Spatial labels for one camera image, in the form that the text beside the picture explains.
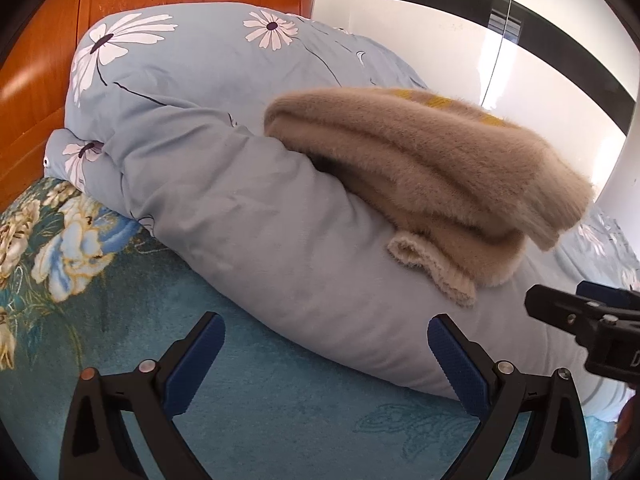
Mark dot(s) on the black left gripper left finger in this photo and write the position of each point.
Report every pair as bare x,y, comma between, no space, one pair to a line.
96,442

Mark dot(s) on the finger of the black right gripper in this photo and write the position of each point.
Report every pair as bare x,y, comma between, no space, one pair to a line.
575,315
611,296

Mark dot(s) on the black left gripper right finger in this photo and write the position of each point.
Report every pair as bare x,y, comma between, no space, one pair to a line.
555,442

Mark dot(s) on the beige fuzzy knit sweater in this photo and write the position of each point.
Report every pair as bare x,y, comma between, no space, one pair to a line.
465,191

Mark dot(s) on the right hand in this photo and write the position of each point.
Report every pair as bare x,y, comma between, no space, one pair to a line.
622,444

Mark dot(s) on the teal floral bed sheet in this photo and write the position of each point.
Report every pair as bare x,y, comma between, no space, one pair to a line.
317,365

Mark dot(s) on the white black-striped wardrobe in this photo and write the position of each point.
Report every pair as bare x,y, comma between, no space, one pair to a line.
567,69

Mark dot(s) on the light blue floral duvet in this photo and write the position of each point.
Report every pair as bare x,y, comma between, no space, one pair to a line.
163,124

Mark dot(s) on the orange wooden headboard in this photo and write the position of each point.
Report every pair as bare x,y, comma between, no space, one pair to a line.
35,65

